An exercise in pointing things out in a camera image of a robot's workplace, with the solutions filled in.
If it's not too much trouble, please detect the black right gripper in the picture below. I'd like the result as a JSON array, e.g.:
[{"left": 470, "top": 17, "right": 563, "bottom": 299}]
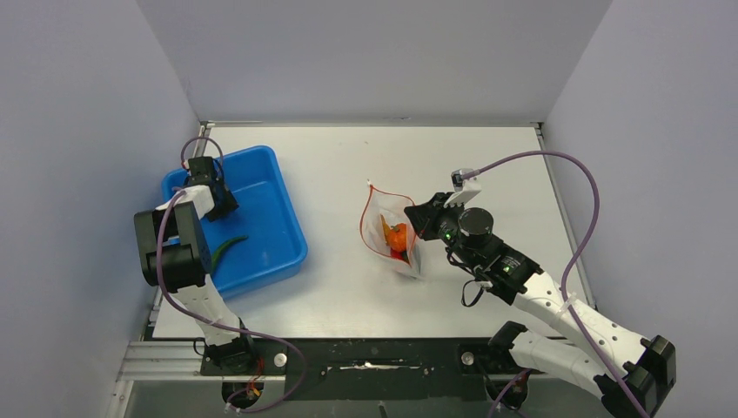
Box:
[{"left": 406, "top": 192, "right": 480, "bottom": 270}]

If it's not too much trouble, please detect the orange toy pumpkin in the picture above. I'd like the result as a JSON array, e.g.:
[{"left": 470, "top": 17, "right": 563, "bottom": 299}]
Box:
[{"left": 386, "top": 223, "right": 407, "bottom": 252}]

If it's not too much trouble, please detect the red toy chili pepper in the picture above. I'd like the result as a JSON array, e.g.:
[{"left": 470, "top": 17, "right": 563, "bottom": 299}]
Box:
[{"left": 390, "top": 249, "right": 411, "bottom": 265}]

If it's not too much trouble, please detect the golden fried nugget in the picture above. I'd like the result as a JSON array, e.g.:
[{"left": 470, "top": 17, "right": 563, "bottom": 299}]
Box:
[{"left": 380, "top": 215, "right": 392, "bottom": 241}]

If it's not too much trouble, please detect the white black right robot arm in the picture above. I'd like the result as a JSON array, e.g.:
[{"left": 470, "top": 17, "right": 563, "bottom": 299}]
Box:
[{"left": 404, "top": 192, "right": 676, "bottom": 417}]

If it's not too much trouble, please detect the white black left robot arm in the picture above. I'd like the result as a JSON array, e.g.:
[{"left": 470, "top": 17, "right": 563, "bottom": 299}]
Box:
[{"left": 133, "top": 157, "right": 258, "bottom": 374}]

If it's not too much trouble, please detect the blue plastic bin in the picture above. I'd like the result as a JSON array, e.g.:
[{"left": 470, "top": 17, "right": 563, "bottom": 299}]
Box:
[{"left": 160, "top": 145, "right": 310, "bottom": 301}]

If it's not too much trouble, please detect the green toy chili pepper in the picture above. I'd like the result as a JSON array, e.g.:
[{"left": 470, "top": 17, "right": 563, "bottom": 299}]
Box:
[{"left": 211, "top": 235, "right": 248, "bottom": 274}]

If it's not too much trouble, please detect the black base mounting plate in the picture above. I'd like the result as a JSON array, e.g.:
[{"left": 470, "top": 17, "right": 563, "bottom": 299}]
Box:
[{"left": 200, "top": 337, "right": 521, "bottom": 405}]

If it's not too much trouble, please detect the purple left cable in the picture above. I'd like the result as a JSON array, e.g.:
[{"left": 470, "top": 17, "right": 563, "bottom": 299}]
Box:
[{"left": 155, "top": 136, "right": 308, "bottom": 416}]

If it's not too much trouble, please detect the purple cable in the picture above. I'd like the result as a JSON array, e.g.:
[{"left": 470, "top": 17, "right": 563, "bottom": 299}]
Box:
[
  {"left": 460, "top": 150, "right": 653, "bottom": 418},
  {"left": 155, "top": 136, "right": 308, "bottom": 416}
]

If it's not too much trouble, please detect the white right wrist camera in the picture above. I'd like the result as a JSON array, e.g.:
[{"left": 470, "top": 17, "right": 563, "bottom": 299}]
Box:
[{"left": 444, "top": 168, "right": 481, "bottom": 208}]

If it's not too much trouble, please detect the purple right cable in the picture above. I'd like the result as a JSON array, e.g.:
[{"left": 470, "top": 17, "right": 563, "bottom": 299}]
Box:
[{"left": 460, "top": 150, "right": 653, "bottom": 418}]

